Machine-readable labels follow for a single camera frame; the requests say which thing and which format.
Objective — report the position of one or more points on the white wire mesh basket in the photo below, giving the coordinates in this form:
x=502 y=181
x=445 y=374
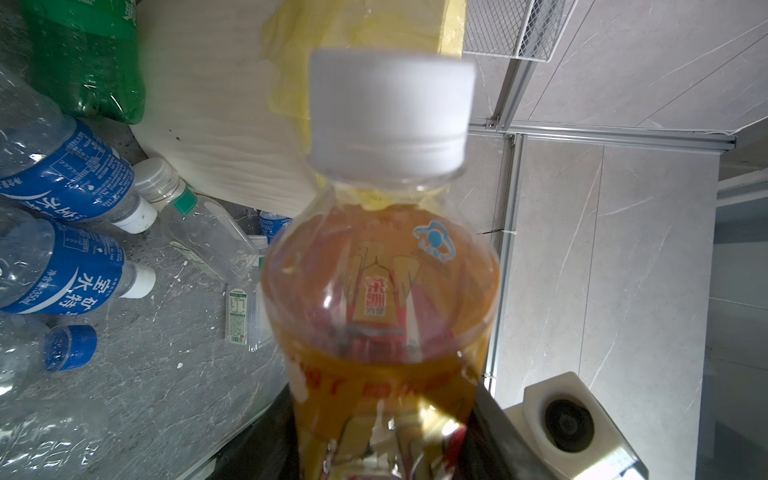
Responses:
x=528 y=30

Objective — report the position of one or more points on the clear bottle blue cap bottom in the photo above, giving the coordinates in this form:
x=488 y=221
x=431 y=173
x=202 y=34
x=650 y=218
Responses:
x=30 y=349

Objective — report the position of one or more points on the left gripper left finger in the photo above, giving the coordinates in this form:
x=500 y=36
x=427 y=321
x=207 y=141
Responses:
x=267 y=449

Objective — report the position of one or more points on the blue label bottle right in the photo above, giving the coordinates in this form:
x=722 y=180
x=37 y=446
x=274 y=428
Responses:
x=272 y=224

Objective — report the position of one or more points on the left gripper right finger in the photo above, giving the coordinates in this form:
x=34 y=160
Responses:
x=493 y=447

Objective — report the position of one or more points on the green bottle near bin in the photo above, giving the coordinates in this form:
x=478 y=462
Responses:
x=85 y=57

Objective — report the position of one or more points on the orange tea bottle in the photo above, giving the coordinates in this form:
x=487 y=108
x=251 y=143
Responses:
x=380 y=296

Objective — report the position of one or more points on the clear tall bottle white cap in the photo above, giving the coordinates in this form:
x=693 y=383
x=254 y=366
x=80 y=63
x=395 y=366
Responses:
x=246 y=322

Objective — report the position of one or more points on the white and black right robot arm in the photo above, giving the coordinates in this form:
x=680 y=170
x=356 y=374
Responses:
x=569 y=430

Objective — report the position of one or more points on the white bin with yellow bag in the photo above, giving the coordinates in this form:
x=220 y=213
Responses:
x=227 y=84

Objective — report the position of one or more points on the blue label bottle white cap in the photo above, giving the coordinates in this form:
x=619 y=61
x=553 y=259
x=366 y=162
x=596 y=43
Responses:
x=56 y=165

